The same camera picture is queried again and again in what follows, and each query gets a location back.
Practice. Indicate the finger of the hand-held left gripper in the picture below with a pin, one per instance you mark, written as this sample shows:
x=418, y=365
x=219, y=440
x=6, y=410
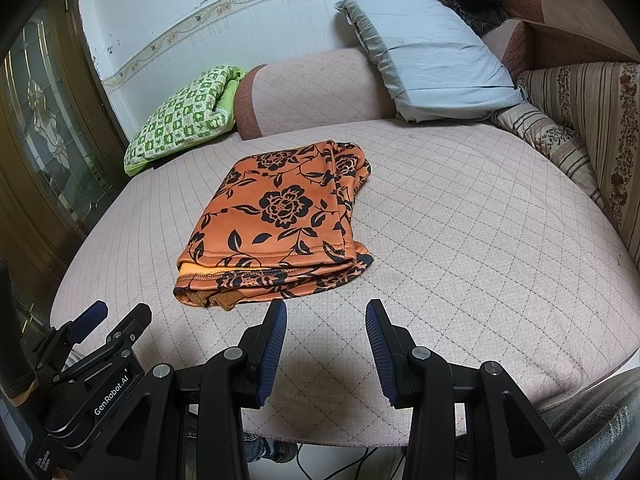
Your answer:
x=127, y=325
x=92, y=315

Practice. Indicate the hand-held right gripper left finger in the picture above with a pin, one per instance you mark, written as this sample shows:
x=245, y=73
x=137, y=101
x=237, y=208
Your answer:
x=272, y=355

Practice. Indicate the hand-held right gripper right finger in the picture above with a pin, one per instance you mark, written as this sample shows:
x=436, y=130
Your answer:
x=380, y=355

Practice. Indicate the orange floral garment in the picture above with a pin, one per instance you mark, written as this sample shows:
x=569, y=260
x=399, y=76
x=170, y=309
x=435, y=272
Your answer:
x=280, y=210

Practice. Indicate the person's left leg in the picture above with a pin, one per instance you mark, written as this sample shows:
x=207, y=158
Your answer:
x=270, y=450

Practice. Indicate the person's leg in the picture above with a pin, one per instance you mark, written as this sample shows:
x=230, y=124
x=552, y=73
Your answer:
x=600, y=425
x=270, y=450

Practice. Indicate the wooden glass-door cabinet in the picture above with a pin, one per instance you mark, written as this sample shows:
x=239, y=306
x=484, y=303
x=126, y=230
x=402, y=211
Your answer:
x=50, y=135

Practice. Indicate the green patterned pillow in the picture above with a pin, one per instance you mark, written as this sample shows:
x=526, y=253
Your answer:
x=185, y=115

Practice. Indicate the person's right leg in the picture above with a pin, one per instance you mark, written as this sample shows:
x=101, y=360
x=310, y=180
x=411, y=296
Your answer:
x=600, y=425

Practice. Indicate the small striped floral cushion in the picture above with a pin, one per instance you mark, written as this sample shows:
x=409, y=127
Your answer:
x=545, y=135

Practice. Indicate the grey pillow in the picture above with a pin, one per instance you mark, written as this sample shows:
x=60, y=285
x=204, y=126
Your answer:
x=435, y=55

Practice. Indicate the large striped floral cushion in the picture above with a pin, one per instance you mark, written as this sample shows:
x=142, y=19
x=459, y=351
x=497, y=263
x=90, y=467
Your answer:
x=590, y=110

